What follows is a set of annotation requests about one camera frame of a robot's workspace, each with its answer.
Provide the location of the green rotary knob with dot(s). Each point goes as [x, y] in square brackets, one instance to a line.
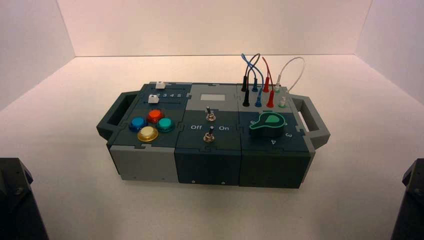
[268, 127]

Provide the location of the teal and grey control box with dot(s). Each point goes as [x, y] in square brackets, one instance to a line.
[205, 165]

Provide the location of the teal push button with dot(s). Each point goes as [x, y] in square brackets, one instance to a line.
[165, 124]

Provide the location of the orange push button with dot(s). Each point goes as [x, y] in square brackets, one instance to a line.
[155, 115]

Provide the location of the white slider cap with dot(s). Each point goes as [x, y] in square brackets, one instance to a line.
[153, 98]
[160, 85]

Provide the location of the yellow push button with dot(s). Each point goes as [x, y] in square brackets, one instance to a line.
[147, 133]

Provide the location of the blue push button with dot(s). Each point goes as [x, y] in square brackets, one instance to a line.
[138, 123]

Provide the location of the metal toggle switch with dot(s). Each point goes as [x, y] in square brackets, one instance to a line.
[208, 136]
[209, 115]

